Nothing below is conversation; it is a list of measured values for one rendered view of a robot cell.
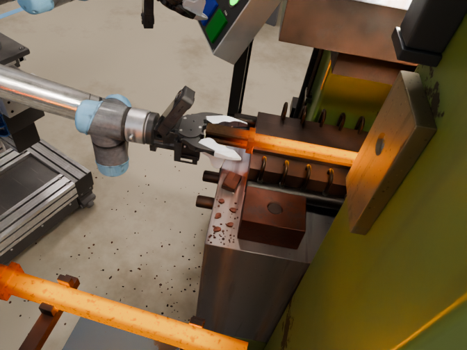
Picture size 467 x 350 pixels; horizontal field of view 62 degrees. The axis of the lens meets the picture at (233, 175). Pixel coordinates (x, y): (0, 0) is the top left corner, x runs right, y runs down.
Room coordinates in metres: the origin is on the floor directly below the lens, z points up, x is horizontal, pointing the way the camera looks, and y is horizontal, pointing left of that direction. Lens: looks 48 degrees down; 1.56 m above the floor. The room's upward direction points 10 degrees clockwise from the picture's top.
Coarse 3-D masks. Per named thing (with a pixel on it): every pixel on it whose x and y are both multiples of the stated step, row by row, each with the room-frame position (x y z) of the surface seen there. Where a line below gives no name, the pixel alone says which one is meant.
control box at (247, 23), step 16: (224, 0) 1.11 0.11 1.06; (240, 0) 1.05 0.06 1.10; (256, 0) 1.03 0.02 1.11; (272, 0) 1.05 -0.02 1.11; (240, 16) 1.01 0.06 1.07; (256, 16) 1.03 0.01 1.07; (224, 32) 1.01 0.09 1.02; (240, 32) 1.01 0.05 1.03; (256, 32) 1.03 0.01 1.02; (224, 48) 1.00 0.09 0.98; (240, 48) 1.02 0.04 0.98
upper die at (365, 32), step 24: (288, 0) 0.54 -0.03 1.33; (312, 0) 0.54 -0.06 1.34; (336, 0) 0.54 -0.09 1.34; (288, 24) 0.54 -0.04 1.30; (312, 24) 0.54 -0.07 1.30; (336, 24) 0.54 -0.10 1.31; (360, 24) 0.54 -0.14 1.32; (384, 24) 0.54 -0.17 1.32; (336, 48) 0.54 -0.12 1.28; (360, 48) 0.54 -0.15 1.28; (384, 48) 0.54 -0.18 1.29
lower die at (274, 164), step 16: (256, 128) 0.66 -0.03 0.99; (272, 128) 0.67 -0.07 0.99; (288, 128) 0.68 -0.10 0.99; (304, 128) 0.71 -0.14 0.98; (320, 128) 0.72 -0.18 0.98; (336, 128) 0.73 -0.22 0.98; (320, 144) 0.64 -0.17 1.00; (336, 144) 0.66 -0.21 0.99; (352, 144) 0.67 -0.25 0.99; (256, 160) 0.56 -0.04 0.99; (272, 160) 0.57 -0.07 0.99; (288, 160) 0.58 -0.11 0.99; (304, 160) 0.59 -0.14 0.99; (320, 160) 0.59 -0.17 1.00; (256, 176) 0.54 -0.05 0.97; (272, 176) 0.54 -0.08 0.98; (288, 176) 0.54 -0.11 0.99; (304, 176) 0.54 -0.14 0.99; (320, 176) 0.55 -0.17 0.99; (336, 176) 0.56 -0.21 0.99; (336, 192) 0.54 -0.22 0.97
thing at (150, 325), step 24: (0, 264) 0.24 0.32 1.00; (0, 288) 0.21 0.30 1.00; (24, 288) 0.22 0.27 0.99; (48, 288) 0.23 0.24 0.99; (72, 288) 0.23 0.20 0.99; (72, 312) 0.20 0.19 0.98; (96, 312) 0.20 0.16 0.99; (120, 312) 0.21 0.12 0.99; (144, 312) 0.22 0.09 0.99; (144, 336) 0.19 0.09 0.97; (168, 336) 0.19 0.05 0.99; (192, 336) 0.19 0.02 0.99; (216, 336) 0.20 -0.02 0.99
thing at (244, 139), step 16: (208, 128) 0.61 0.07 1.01; (224, 128) 0.62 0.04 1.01; (224, 144) 0.60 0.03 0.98; (240, 144) 0.61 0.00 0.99; (256, 144) 0.60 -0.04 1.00; (272, 144) 0.60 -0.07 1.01; (288, 144) 0.61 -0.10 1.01; (304, 144) 0.62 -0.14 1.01; (336, 160) 0.60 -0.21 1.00; (352, 160) 0.60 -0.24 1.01
